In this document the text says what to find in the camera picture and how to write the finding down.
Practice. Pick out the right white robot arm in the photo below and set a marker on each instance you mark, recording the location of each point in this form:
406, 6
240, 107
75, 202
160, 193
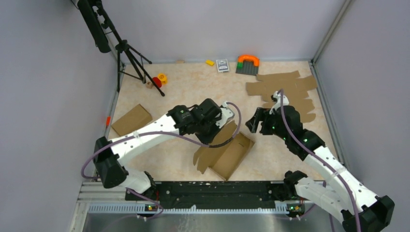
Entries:
356, 207

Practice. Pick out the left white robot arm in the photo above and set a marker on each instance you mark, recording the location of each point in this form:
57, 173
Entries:
111, 157

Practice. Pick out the orange clip on frame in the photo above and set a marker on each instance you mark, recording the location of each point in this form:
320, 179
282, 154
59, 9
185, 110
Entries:
108, 120

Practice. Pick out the green toy brick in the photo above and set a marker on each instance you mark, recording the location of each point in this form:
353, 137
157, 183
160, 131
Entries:
239, 65

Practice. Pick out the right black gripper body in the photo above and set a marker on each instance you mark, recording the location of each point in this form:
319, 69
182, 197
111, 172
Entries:
270, 126

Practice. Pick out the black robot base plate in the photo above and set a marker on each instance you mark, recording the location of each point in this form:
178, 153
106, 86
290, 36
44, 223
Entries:
229, 195

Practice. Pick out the black camera tripod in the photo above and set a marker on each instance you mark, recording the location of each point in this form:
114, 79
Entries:
107, 38

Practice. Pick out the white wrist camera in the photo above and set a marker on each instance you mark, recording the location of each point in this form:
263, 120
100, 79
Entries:
280, 100
227, 115

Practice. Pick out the folded brown cardboard box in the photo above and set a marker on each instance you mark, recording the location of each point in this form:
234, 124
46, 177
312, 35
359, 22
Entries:
133, 120

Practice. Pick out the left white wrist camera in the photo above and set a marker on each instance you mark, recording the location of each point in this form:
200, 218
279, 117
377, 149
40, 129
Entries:
227, 115

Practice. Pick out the yellow toy block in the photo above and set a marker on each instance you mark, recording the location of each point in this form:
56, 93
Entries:
210, 62

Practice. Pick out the stack of flat cardboard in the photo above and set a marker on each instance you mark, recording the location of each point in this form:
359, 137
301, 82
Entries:
295, 89

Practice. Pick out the small wooden cube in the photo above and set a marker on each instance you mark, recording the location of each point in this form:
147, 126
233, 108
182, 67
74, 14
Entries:
149, 85

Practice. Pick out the red round disc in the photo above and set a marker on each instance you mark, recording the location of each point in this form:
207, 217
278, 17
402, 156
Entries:
157, 82

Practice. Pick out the playing card deck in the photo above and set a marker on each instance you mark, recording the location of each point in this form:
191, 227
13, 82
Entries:
222, 65

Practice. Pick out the orange U-shaped toy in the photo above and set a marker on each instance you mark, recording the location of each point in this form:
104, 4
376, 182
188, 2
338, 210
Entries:
246, 57

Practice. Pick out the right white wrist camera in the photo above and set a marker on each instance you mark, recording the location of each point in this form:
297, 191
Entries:
280, 100

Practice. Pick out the dark grey building plate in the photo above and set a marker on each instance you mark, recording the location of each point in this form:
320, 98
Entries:
248, 69

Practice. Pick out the yellow round disc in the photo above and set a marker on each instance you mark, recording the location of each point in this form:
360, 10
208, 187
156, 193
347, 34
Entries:
163, 78

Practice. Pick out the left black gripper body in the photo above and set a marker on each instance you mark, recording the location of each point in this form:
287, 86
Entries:
208, 130

